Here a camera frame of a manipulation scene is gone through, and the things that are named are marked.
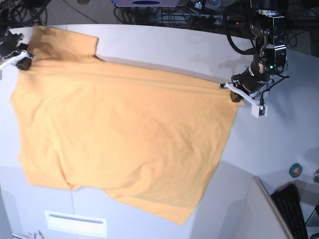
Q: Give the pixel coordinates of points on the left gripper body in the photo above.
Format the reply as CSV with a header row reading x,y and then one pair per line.
x,y
254,78

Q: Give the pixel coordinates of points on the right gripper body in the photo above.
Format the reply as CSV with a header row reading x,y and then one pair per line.
x,y
9,44

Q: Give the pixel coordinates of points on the yellow orange t-shirt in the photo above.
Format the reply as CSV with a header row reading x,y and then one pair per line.
x,y
148,138

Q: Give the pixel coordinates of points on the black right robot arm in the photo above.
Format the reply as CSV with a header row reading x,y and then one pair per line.
x,y
15,14

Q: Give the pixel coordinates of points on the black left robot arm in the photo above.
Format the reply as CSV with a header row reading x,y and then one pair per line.
x,y
265,24

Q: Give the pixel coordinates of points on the green tape roll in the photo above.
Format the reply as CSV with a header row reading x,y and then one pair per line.
x,y
295,170

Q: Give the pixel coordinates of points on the white partition panel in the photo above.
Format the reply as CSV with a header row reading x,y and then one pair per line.
x,y
236,205

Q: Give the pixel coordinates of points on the metal knob at edge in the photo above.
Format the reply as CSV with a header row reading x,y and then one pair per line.
x,y
316,176

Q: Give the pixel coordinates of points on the black keyboard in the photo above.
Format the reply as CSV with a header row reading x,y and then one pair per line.
x,y
287,200

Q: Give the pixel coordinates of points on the white rectangular table inset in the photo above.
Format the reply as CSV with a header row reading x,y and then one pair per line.
x,y
81,225

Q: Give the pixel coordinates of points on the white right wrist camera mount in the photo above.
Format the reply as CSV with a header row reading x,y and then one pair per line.
x,y
12,59

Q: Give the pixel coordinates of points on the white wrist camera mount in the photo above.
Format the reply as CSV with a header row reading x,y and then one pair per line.
x,y
12,59
258,107

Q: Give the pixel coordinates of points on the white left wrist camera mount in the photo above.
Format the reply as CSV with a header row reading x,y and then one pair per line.
x,y
258,107

